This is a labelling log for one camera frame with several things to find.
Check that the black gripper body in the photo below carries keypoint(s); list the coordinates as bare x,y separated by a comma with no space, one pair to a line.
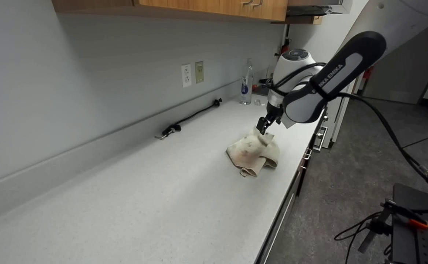
273,115

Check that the cream white table cloth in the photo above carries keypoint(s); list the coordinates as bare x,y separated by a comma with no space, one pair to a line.
254,152

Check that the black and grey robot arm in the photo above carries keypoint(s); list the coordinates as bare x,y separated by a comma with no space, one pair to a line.
301,87

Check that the white electric kettle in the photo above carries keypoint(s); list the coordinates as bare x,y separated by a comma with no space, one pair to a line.
289,62

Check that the wooden upper cabinet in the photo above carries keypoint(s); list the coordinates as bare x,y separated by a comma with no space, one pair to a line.
268,11

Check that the black stand with clamp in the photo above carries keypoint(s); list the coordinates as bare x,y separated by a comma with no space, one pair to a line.
403,219

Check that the beige wall switch plate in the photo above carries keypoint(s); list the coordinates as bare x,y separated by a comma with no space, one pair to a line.
199,72

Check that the white wall outlet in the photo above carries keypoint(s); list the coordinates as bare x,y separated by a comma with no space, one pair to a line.
186,75

